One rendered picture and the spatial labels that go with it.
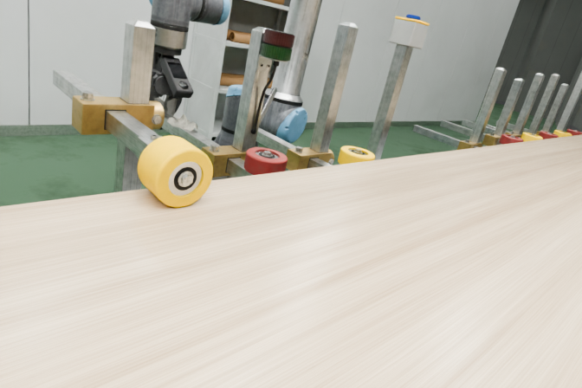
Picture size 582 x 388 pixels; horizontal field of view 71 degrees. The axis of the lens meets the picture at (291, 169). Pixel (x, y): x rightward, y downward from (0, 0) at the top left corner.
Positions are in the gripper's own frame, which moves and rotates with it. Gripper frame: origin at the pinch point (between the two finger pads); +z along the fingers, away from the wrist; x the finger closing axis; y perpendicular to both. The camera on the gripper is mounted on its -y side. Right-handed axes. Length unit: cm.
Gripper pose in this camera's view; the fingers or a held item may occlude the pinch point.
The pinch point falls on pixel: (162, 126)
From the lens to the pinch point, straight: 113.7
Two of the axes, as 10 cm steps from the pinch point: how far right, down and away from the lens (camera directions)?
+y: -6.5, -4.1, 6.4
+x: -7.3, 0.9, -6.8
